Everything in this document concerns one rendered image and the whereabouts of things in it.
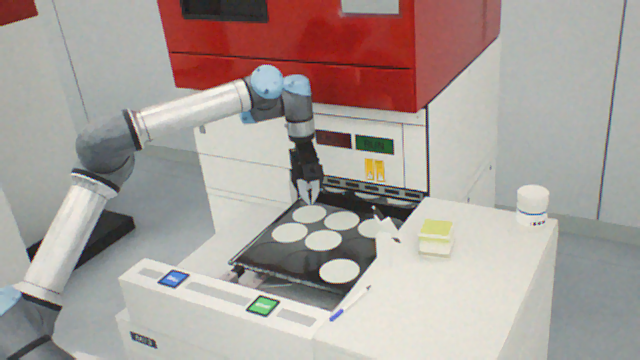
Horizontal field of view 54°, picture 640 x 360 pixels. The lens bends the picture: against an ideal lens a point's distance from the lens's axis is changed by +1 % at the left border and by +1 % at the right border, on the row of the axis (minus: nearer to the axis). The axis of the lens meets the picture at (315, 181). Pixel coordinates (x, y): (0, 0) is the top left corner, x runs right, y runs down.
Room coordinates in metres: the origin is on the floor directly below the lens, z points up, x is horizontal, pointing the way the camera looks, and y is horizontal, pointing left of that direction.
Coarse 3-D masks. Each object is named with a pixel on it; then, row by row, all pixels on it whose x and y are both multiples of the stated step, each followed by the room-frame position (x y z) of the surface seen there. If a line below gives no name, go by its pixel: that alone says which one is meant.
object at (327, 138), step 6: (318, 132) 1.67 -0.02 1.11; (324, 132) 1.66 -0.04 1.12; (330, 132) 1.65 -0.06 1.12; (318, 138) 1.68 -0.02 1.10; (324, 138) 1.66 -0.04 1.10; (330, 138) 1.65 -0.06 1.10; (336, 138) 1.64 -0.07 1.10; (342, 138) 1.63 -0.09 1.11; (348, 138) 1.62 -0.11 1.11; (324, 144) 1.67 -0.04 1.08; (330, 144) 1.65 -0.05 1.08; (336, 144) 1.64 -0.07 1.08; (342, 144) 1.63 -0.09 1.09; (348, 144) 1.62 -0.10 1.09
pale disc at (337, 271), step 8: (328, 264) 1.32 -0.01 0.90; (336, 264) 1.31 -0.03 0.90; (344, 264) 1.31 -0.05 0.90; (352, 264) 1.31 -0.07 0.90; (320, 272) 1.29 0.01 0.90; (328, 272) 1.28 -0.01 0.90; (336, 272) 1.28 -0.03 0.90; (344, 272) 1.28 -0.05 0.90; (352, 272) 1.27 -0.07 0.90; (328, 280) 1.25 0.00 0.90; (336, 280) 1.25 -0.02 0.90; (344, 280) 1.24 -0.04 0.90
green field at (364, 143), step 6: (360, 138) 1.60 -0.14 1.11; (366, 138) 1.59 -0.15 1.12; (372, 138) 1.58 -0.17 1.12; (360, 144) 1.60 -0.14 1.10; (366, 144) 1.59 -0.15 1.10; (372, 144) 1.58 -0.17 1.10; (378, 144) 1.57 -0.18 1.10; (384, 144) 1.56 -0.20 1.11; (390, 144) 1.55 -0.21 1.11; (372, 150) 1.58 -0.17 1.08; (378, 150) 1.57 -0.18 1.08; (384, 150) 1.56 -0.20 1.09; (390, 150) 1.55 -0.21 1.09
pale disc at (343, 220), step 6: (330, 216) 1.56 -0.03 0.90; (336, 216) 1.55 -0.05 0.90; (342, 216) 1.55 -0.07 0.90; (348, 216) 1.54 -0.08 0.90; (354, 216) 1.54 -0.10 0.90; (324, 222) 1.53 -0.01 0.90; (330, 222) 1.52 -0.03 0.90; (336, 222) 1.52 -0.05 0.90; (342, 222) 1.52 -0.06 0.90; (348, 222) 1.51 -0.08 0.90; (354, 222) 1.51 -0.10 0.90; (336, 228) 1.49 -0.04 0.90; (342, 228) 1.48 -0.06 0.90
